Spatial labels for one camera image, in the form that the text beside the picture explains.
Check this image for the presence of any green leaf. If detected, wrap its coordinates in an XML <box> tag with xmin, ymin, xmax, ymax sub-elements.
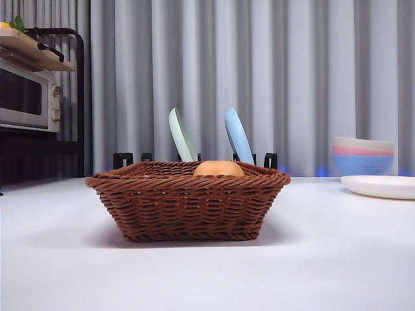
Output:
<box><xmin>8</xmin><ymin>15</ymin><xmax>26</xmax><ymax>33</ymax></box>

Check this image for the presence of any black handle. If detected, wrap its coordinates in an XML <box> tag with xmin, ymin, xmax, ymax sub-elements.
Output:
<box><xmin>36</xmin><ymin>41</ymin><xmax>65</xmax><ymax>63</ymax></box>

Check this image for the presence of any silver toaster oven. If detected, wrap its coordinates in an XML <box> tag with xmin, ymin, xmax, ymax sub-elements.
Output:
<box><xmin>0</xmin><ymin>58</ymin><xmax>62</xmax><ymax>133</ymax></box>

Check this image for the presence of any white oval plate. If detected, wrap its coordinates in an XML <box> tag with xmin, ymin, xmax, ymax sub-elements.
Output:
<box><xmin>340</xmin><ymin>175</ymin><xmax>415</xmax><ymax>200</ymax></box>

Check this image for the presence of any pale blue plate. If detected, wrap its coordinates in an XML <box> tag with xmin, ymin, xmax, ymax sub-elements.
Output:
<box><xmin>224</xmin><ymin>106</ymin><xmax>255</xmax><ymax>165</ymax></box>

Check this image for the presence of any pink bowl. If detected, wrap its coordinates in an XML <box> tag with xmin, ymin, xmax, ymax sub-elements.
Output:
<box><xmin>331</xmin><ymin>144</ymin><xmax>396</xmax><ymax>156</ymax></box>

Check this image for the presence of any black metal shelf frame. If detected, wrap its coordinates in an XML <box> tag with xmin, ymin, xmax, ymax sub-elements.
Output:
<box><xmin>0</xmin><ymin>27</ymin><xmax>86</xmax><ymax>197</ymax></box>

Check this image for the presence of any cream bowl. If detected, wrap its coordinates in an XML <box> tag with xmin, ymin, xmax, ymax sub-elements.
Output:
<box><xmin>332</xmin><ymin>136</ymin><xmax>396</xmax><ymax>152</ymax></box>

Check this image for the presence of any blue bowl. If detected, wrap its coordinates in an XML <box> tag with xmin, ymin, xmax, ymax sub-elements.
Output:
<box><xmin>331</xmin><ymin>154</ymin><xmax>396</xmax><ymax>178</ymax></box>

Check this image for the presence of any brown woven wicker basket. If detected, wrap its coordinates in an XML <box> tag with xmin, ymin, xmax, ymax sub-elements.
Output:
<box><xmin>85</xmin><ymin>159</ymin><xmax>292</xmax><ymax>242</ymax></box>

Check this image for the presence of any pale green plate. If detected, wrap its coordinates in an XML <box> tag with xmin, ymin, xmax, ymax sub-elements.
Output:
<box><xmin>168</xmin><ymin>108</ymin><xmax>198</xmax><ymax>162</ymax></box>

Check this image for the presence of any black dish rack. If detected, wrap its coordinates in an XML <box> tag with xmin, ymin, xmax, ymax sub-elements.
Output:
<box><xmin>112</xmin><ymin>151</ymin><xmax>279</xmax><ymax>170</ymax></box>

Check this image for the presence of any wooden shelf board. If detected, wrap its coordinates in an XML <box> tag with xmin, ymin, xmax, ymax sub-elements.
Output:
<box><xmin>0</xmin><ymin>28</ymin><xmax>77</xmax><ymax>71</ymax></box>

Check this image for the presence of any grey pleated curtain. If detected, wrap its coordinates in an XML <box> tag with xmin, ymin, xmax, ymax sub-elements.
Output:
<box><xmin>0</xmin><ymin>0</ymin><xmax>415</xmax><ymax>178</ymax></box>

